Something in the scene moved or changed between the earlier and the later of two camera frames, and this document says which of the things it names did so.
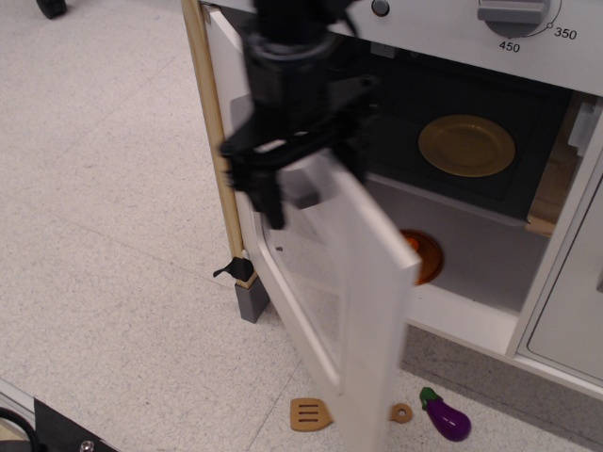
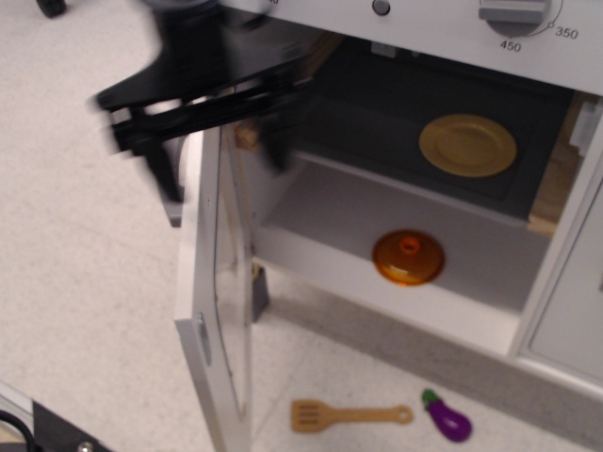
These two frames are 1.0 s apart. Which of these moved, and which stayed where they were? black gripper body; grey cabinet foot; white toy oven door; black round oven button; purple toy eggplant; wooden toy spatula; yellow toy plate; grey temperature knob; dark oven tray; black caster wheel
Moved: white toy oven door; black gripper body
Stayed: grey cabinet foot; dark oven tray; grey temperature knob; black round oven button; black caster wheel; wooden toy spatula; purple toy eggplant; yellow toy plate
